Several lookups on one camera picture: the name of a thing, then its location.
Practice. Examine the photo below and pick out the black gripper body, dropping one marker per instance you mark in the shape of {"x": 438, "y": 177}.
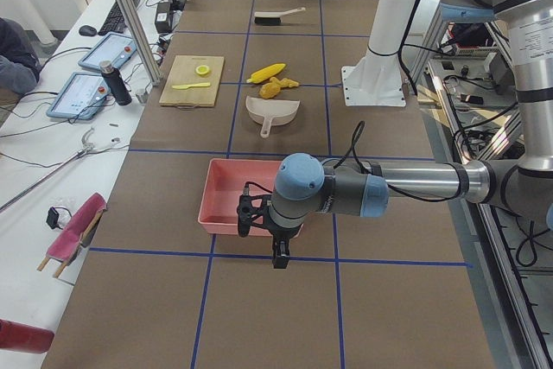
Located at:
{"x": 282, "y": 232}

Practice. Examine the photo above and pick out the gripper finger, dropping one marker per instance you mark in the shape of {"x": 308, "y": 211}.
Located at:
{"x": 284, "y": 254}
{"x": 276, "y": 260}

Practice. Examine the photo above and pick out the beige plastic dustpan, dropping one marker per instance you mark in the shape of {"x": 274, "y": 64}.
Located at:
{"x": 271, "y": 112}

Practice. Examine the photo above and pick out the orange toy potato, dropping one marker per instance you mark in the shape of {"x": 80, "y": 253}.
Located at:
{"x": 269, "y": 90}

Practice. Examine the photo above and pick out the yellow toy corn cob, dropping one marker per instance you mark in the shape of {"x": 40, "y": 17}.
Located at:
{"x": 265, "y": 73}

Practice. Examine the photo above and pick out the beige hand brush black bristles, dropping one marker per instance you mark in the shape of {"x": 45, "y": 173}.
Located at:
{"x": 274, "y": 18}

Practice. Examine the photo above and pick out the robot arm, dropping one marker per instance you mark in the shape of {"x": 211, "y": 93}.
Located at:
{"x": 304, "y": 185}

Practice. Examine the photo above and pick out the pink plastic bin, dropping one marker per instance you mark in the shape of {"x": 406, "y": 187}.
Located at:
{"x": 224, "y": 184}

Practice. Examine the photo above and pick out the yellow toy knife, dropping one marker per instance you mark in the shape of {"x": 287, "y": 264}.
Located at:
{"x": 193, "y": 85}

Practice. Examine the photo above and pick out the wooden cutting board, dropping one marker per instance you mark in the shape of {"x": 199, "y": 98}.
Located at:
{"x": 183, "y": 72}

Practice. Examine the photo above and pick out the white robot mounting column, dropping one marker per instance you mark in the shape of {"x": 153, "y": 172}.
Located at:
{"x": 376, "y": 79}

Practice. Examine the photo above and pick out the yellow toy lemon slice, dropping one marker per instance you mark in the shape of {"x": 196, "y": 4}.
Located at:
{"x": 203, "y": 70}

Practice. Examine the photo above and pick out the pink cloth on wooden rack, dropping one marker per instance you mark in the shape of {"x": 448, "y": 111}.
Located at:
{"x": 66, "y": 246}

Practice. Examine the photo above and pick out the black water bottle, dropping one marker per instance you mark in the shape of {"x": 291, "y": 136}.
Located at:
{"x": 113, "y": 79}

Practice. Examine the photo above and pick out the metal reacher grabber stick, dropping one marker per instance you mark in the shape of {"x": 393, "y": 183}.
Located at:
{"x": 87, "y": 147}

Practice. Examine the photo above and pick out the near teach pendant tablet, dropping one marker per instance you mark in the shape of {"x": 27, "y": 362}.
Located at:
{"x": 80, "y": 98}

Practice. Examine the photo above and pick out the teach pendant tablet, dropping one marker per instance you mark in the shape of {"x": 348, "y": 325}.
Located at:
{"x": 113, "y": 47}
{"x": 80, "y": 98}

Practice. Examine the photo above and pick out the black power adapter box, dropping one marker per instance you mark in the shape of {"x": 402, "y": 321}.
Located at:
{"x": 164, "y": 18}

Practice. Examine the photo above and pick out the far teach pendant tablet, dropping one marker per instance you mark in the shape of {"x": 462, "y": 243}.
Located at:
{"x": 113, "y": 47}

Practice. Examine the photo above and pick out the black keyboard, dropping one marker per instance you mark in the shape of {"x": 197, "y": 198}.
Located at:
{"x": 114, "y": 21}

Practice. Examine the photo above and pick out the red cylinder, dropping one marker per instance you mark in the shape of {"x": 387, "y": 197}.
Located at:
{"x": 19, "y": 337}

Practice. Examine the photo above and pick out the black computer mouse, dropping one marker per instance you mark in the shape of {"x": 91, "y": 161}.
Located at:
{"x": 87, "y": 30}

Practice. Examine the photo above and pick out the person in dark clothes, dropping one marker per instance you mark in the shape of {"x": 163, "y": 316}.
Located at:
{"x": 20, "y": 70}

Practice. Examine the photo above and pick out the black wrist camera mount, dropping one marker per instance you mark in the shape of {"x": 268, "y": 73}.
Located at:
{"x": 252, "y": 210}

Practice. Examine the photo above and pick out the small black device with cable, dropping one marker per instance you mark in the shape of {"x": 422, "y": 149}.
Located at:
{"x": 52, "y": 219}

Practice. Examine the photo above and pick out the aluminium frame post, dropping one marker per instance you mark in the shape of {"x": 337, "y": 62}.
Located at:
{"x": 134, "y": 23}

